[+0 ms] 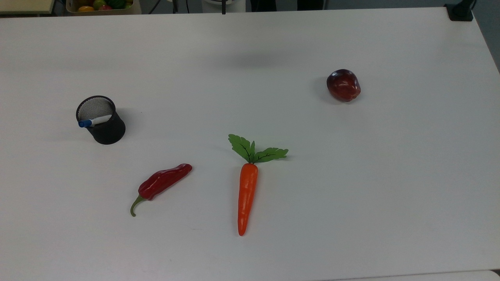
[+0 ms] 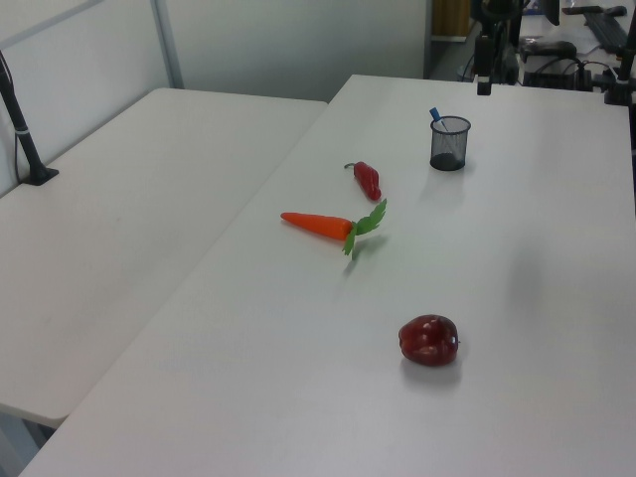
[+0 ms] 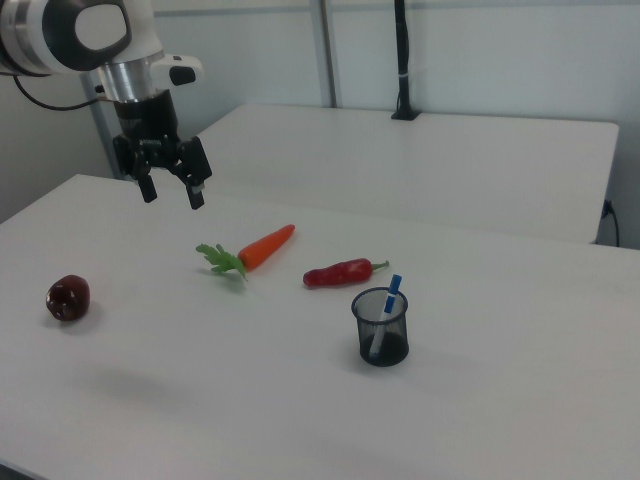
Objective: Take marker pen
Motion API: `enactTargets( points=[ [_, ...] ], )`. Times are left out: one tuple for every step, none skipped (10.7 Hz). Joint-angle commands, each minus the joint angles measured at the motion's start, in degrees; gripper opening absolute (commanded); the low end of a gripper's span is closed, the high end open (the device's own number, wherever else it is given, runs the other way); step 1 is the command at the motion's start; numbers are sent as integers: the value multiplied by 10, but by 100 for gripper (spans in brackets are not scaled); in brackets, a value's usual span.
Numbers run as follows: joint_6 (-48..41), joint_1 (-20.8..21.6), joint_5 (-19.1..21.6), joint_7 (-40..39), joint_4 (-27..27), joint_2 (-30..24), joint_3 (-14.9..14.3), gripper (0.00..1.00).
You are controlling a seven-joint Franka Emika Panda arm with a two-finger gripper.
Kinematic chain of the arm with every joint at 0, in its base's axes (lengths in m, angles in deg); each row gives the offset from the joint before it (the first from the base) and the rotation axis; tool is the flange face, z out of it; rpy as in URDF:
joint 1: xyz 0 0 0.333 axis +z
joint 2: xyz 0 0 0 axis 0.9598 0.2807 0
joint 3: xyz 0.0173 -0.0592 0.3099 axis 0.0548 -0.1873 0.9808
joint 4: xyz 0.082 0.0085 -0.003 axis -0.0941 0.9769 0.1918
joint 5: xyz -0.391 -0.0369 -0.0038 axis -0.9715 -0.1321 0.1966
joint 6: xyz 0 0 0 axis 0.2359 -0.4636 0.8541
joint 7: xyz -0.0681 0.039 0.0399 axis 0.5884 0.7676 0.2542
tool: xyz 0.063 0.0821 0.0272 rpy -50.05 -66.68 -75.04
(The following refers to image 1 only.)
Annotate white marker pen blue cap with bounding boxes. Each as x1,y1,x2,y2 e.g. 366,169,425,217
78,115,113,128

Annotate black mesh pen cup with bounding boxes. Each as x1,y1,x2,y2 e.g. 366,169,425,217
76,96,126,145

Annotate orange carrot green leaves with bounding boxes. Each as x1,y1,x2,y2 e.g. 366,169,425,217
228,134,289,237

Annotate red chili pepper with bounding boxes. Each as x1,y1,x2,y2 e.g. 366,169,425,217
130,164,193,217

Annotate dark red apple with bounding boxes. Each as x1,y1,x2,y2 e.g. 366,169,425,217
327,69,361,103

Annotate beige box of fruit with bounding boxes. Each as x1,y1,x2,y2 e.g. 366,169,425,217
65,0,142,16

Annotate beige side table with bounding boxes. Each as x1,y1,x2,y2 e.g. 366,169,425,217
0,0,55,15

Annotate black clamp mount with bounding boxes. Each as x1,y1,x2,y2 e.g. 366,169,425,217
445,0,476,22

